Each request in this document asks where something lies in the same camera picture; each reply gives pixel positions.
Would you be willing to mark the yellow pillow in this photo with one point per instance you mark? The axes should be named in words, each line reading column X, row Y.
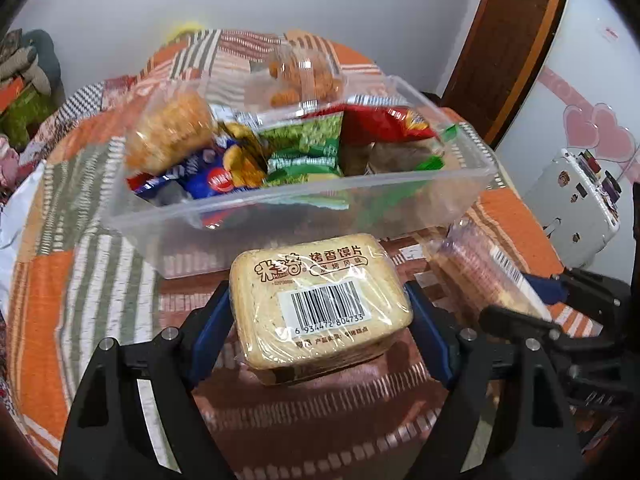
column 184, row 29

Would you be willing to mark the grey stuffed toy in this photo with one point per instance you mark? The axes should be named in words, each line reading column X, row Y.
column 31, row 56

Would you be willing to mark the toasted bread slices pack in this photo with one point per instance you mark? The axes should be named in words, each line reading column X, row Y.
column 305, row 310

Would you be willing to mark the white plastic bag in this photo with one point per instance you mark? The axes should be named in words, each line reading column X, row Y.
column 13, row 222

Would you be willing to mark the clear pack orange snacks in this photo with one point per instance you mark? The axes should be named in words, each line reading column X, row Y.
column 172, row 129

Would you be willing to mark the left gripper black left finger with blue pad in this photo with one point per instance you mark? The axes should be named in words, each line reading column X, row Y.
column 134, row 415

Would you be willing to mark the patchwork striped bed quilt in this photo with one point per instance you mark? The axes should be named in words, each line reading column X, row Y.
column 75, row 282

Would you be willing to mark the green snack packet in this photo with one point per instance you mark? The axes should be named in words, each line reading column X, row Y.
column 302, row 150

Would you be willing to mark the pink heart wall sticker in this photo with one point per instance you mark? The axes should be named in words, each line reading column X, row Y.
column 594, row 127

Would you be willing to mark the brown wooden door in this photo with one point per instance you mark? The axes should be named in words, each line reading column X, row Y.
column 505, row 47

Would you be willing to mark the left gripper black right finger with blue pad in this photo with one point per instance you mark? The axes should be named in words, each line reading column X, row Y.
column 505, row 415

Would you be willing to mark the long biscuit sleeve pack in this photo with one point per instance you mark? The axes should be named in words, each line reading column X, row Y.
column 483, row 272

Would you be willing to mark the clear plastic storage bin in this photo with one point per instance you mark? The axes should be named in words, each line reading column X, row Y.
column 204, row 236

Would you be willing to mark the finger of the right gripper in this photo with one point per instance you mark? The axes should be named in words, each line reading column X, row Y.
column 518, row 327
column 575, row 286

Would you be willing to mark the pink plush toy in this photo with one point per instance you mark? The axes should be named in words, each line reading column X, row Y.
column 8, row 163

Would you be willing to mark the green jelly cup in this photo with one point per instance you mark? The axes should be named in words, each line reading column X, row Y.
column 238, row 131

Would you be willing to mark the yellow snack packet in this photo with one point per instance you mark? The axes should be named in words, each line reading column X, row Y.
column 246, row 162

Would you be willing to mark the clear pack fried crackers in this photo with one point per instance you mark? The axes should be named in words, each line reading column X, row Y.
column 292, row 76

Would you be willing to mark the blue snack packet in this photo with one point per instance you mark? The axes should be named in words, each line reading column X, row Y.
column 201, row 175

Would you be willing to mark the red snack packet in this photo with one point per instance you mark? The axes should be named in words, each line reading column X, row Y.
column 364, row 124

